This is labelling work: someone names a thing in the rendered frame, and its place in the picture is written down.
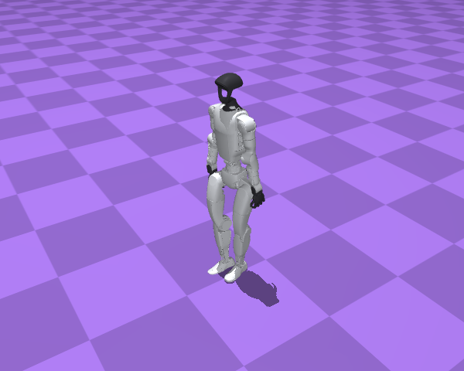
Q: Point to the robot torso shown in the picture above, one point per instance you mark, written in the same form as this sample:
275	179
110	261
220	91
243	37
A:
229	144

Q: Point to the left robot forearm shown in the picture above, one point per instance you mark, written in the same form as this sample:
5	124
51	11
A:
252	173

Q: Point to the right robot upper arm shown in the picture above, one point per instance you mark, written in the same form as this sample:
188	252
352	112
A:
211	137

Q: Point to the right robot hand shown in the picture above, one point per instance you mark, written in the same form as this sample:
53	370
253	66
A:
209	170

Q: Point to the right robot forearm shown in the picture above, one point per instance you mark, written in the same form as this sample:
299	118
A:
212	156

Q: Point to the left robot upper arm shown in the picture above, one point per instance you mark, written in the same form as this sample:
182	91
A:
246	125

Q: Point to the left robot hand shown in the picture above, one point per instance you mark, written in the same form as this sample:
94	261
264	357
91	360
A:
258	198

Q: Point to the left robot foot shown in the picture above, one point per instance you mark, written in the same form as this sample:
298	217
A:
235	272

